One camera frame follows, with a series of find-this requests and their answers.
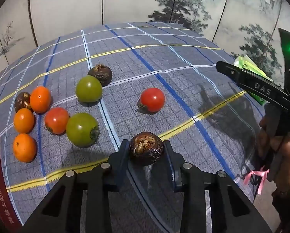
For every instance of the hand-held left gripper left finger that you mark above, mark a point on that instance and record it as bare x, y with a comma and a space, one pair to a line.
122, 155

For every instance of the brown water chestnut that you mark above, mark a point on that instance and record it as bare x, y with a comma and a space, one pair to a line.
101, 74
146, 150
21, 100

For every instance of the painted landscape folding screen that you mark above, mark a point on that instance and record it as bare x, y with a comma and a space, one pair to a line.
135, 0

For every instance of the pink ribbon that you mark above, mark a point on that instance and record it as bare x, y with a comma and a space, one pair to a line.
255, 174

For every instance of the green tomato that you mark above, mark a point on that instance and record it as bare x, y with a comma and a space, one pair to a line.
89, 89
82, 129

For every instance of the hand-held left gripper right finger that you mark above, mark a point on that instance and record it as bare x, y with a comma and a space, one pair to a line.
168, 155

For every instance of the green plastic bag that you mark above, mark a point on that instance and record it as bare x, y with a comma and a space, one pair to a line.
248, 65

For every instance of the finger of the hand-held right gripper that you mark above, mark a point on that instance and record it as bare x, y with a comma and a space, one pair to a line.
254, 83

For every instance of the orange tangerine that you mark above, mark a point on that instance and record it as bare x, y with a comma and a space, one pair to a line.
40, 99
24, 148
24, 120

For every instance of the red tomato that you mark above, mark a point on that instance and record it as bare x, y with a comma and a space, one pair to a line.
152, 99
57, 120

